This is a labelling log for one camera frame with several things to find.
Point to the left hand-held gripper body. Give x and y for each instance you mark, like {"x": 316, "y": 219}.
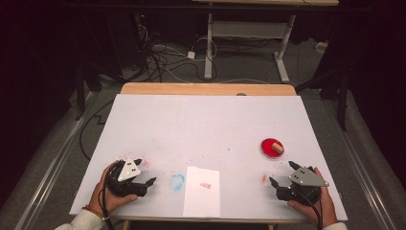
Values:
{"x": 127, "y": 171}

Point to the wooden stamp block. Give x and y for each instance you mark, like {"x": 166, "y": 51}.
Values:
{"x": 277, "y": 147}

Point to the person's left hand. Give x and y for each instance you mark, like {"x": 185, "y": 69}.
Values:
{"x": 105, "y": 199}

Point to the white paper sheet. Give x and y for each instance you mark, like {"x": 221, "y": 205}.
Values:
{"x": 201, "y": 198}

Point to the white table cover board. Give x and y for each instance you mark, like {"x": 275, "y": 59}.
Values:
{"x": 207, "y": 127}

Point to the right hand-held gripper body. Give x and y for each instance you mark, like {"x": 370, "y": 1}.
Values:
{"x": 306, "y": 177}

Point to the small white box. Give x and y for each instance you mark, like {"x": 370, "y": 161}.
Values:
{"x": 321, "y": 47}

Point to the round red ink pad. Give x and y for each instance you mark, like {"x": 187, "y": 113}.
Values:
{"x": 267, "y": 147}

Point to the white power adapter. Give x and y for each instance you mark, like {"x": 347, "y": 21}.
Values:
{"x": 191, "y": 55}

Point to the white-framed desk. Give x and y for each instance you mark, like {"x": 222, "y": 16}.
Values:
{"x": 249, "y": 29}

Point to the metal floor rail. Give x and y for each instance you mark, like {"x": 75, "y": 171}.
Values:
{"x": 48, "y": 179}
{"x": 367, "y": 188}

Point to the person's right hand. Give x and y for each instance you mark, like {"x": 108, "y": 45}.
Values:
{"x": 327, "y": 211}

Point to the black stand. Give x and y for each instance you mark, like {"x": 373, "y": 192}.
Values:
{"x": 79, "y": 102}
{"x": 343, "y": 108}

